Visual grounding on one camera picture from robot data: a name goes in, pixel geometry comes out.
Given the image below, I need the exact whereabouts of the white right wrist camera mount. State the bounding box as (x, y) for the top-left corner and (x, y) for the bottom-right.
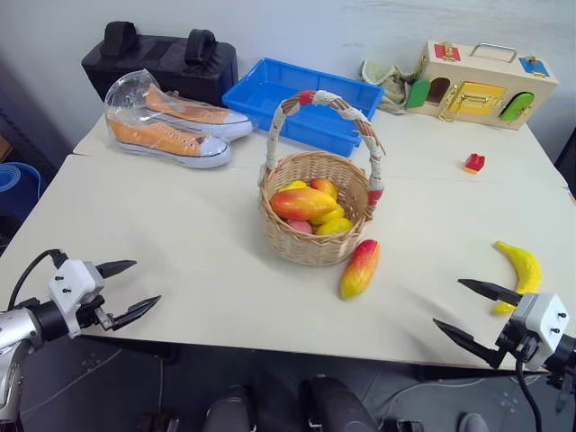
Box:
(512, 292), (575, 373)

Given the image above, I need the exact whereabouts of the large red-yellow toy mango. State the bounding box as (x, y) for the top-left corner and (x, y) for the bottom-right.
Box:
(269, 187), (338, 221)

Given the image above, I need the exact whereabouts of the yellow toy banana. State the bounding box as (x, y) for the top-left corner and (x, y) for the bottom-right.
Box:
(492, 240), (544, 315)

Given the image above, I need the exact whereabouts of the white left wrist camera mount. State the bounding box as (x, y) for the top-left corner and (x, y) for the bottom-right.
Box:
(48, 258), (106, 339)

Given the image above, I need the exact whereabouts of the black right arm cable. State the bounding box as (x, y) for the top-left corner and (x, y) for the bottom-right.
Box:
(514, 355), (544, 432)

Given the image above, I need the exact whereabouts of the pink plastic toy food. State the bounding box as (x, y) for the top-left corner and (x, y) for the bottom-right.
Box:
(285, 218), (315, 235)

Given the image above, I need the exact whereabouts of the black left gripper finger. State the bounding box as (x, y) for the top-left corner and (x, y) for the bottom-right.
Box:
(95, 259), (138, 280)
(109, 294), (163, 332)

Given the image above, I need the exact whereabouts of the blue rolled mat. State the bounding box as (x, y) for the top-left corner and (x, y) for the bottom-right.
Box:
(0, 162), (44, 220)

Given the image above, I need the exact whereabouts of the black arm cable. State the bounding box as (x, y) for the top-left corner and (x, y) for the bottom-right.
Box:
(6, 248), (69, 312)
(514, 355), (544, 432)

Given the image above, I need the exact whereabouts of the pale green cloth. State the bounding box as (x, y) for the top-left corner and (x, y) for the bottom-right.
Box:
(359, 58), (427, 116)

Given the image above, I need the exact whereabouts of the wooden lock toy box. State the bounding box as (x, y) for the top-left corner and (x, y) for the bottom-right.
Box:
(404, 39), (560, 131)

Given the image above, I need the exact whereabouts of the orange canvas sneaker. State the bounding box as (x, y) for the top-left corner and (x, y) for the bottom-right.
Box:
(143, 83), (254, 139)
(107, 114), (232, 170)

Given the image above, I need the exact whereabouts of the black case with straps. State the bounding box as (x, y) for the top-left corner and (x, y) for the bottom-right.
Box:
(80, 21), (239, 108)

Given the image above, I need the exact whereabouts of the small red-yellow toy fruit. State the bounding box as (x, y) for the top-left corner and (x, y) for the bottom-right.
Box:
(309, 177), (339, 202)

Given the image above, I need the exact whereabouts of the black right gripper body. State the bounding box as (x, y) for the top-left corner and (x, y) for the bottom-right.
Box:
(493, 292), (541, 364)

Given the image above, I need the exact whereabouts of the dark rounded shape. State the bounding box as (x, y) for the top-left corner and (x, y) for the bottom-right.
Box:
(205, 383), (255, 432)

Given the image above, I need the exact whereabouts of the red and yellow toy brick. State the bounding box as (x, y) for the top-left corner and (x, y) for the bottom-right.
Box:
(463, 152), (488, 176)

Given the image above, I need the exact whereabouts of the blue plastic tray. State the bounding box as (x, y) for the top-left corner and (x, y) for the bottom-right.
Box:
(221, 57), (386, 158)

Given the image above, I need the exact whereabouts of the yellow toy fruit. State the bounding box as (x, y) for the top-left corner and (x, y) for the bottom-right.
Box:
(310, 202), (347, 226)
(316, 217), (355, 237)

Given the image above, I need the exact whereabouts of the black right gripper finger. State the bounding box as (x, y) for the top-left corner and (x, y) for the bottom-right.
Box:
(432, 318), (506, 370)
(457, 278), (524, 309)

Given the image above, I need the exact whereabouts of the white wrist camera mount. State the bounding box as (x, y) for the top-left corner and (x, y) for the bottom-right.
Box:
(48, 258), (106, 339)
(512, 292), (575, 373)

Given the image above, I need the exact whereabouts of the clear plastic shoe bag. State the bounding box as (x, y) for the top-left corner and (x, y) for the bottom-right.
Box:
(103, 69), (256, 171)

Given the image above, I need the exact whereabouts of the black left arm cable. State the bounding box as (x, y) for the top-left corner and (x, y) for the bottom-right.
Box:
(6, 248), (69, 312)

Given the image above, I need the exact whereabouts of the long red-yellow toy mango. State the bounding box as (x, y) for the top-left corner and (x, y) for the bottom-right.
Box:
(339, 238), (383, 300)

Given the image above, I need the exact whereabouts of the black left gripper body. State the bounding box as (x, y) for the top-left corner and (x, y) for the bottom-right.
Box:
(74, 262), (119, 337)

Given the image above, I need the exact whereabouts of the wicker basket with handle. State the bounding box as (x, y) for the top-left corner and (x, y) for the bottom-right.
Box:
(258, 89), (387, 267)

